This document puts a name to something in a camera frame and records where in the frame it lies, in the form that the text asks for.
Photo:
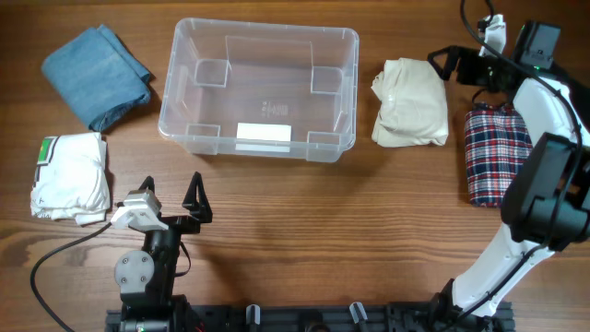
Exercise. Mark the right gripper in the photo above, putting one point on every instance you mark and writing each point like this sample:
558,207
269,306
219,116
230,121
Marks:
470,64

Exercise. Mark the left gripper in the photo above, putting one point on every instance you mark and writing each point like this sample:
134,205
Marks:
200,211

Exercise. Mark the cream cloth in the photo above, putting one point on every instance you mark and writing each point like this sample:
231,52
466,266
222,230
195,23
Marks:
413,110

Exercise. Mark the red plaid shirt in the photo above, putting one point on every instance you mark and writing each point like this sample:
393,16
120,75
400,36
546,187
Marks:
497,144

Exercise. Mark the white printed t-shirt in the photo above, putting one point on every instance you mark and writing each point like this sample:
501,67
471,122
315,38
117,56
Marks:
70,179

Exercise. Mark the blue denim cloth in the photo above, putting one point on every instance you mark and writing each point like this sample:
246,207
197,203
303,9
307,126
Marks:
98,78

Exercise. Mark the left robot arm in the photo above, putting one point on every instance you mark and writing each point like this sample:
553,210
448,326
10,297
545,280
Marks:
146,276

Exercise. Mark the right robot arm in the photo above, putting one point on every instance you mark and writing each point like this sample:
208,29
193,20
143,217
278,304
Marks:
529,157

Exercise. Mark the white label in bin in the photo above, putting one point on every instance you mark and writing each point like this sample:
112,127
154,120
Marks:
266,132

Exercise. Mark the clear plastic storage bin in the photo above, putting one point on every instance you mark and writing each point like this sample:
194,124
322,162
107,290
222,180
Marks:
222,73

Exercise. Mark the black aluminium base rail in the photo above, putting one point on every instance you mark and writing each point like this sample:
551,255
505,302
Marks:
299,318

